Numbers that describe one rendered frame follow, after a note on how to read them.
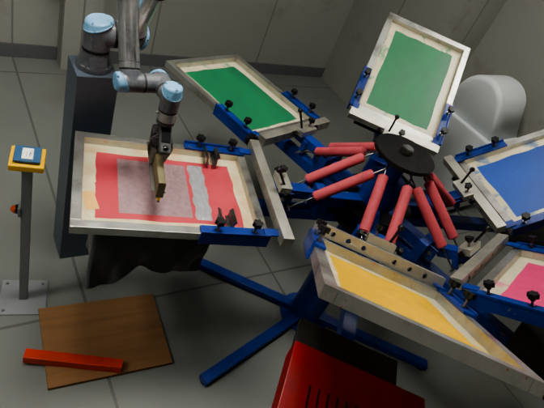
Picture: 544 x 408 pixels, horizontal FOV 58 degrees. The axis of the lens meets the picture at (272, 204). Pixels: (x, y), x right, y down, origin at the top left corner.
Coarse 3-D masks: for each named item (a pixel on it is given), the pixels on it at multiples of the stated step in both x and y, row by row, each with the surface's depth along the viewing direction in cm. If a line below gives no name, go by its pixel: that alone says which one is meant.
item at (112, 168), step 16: (96, 160) 210; (112, 160) 214; (128, 160) 217; (144, 160) 221; (96, 176) 203; (112, 176) 206; (128, 176) 209; (144, 176) 213; (176, 176) 220; (208, 176) 228; (224, 176) 232; (208, 192) 220; (224, 192) 224
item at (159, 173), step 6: (150, 138) 213; (156, 156) 196; (162, 156) 197; (156, 162) 193; (162, 162) 194; (156, 168) 191; (162, 168) 191; (156, 174) 190; (162, 174) 189; (156, 180) 189; (162, 180) 186; (156, 186) 188; (162, 186) 186; (156, 192) 187; (162, 192) 188
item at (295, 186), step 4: (292, 184) 231; (296, 184) 232; (300, 184) 233; (304, 184) 235; (276, 188) 225; (292, 188) 229; (296, 188) 230; (300, 188) 231; (304, 188) 232; (292, 192) 228; (296, 192) 229; (300, 192) 230; (304, 192) 230; (308, 192) 231; (280, 196) 228; (296, 196) 231; (300, 196) 232; (304, 196) 232
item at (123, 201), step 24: (96, 192) 197; (120, 192) 201; (144, 192) 206; (168, 192) 211; (192, 192) 216; (96, 216) 187; (120, 216) 191; (144, 216) 196; (168, 216) 200; (192, 216) 205; (216, 216) 210; (240, 216) 215
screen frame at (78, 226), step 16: (80, 144) 209; (96, 144) 218; (112, 144) 220; (128, 144) 222; (144, 144) 224; (176, 144) 232; (80, 160) 202; (240, 160) 240; (80, 176) 195; (240, 176) 235; (80, 192) 189; (80, 208) 183; (256, 208) 217; (80, 224) 177; (96, 224) 180; (112, 224) 182; (128, 224) 185; (144, 224) 188; (160, 224) 190
